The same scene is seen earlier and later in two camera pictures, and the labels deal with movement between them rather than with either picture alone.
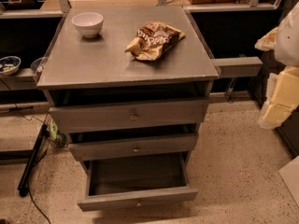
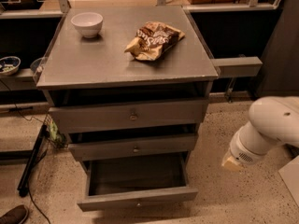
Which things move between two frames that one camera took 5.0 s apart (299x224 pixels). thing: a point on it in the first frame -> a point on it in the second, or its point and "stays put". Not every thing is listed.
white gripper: x=289 y=40 -> x=243 y=152
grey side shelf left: x=23 y=79 stays put
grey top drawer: x=135 y=115 stays put
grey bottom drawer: x=137 y=181 stays put
